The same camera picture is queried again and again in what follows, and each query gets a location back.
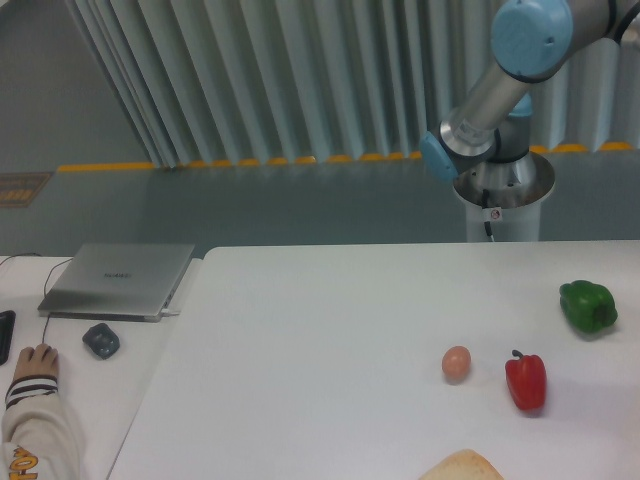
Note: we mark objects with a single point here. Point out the red bell pepper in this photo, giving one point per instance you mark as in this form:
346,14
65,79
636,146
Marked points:
526,380

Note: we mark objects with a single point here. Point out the grey pleated curtain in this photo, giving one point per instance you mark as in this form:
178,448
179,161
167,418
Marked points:
256,82

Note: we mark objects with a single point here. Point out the person's hand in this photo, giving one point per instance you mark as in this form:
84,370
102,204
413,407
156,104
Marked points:
37,366

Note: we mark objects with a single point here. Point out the black phone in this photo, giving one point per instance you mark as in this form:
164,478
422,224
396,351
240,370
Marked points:
7,323

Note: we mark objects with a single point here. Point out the cream striped sleeve forearm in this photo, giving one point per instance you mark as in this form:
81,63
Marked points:
37,439

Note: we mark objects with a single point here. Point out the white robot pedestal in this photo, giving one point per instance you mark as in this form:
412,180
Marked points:
503,201

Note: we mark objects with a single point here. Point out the green bell pepper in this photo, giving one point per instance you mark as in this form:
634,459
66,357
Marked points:
589,307

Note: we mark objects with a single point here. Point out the silver closed laptop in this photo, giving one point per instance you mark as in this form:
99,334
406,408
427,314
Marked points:
130,282

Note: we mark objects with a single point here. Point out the brown egg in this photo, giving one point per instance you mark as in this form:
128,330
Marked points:
456,364

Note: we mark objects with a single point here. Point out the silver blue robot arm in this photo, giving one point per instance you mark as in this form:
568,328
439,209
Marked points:
530,42

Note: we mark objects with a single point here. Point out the dark grey small case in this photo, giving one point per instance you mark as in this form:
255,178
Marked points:
102,341

